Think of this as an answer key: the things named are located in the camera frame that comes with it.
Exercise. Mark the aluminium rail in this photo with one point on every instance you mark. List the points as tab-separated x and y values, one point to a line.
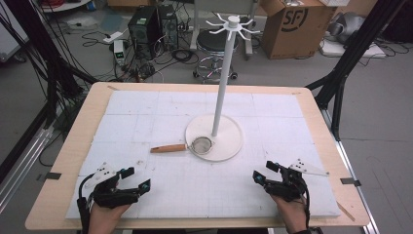
354	175
22	172

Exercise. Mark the black round stool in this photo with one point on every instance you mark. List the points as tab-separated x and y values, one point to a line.
212	42

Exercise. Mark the person's left hand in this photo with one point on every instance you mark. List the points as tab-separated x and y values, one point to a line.
103	219

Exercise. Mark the grey bag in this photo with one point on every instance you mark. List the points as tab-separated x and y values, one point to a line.
347	26

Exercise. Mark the white hook rack stand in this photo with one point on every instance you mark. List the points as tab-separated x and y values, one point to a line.
224	81

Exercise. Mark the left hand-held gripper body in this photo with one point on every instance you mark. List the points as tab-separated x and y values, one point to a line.
110	195

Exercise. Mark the white round table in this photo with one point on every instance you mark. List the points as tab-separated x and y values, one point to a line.
61	5

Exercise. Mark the white power strip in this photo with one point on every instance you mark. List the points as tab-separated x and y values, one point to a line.
112	37

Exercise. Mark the cardboard box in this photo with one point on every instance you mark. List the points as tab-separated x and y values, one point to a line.
292	35

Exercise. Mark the person's right hand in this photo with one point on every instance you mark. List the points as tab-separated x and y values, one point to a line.
293	214

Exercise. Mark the black metal stand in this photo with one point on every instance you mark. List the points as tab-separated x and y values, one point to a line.
344	71
52	65

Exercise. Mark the large black computer tower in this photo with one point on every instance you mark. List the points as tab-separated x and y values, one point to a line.
144	29

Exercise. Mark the slim black computer tower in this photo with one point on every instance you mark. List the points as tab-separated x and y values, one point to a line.
168	26

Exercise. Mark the white bench power supply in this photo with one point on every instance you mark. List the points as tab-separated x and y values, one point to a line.
119	52

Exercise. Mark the thin wooden stick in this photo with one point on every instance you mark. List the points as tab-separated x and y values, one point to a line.
345	211

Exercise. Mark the black tape strip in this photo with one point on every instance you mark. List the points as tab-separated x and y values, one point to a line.
53	175
350	181

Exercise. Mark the white metal frame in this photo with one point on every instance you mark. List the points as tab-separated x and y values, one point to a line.
195	26

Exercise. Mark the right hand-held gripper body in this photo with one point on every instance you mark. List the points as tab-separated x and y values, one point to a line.
287	188

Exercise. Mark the white gridded foam board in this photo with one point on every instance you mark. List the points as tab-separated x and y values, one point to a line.
168	195

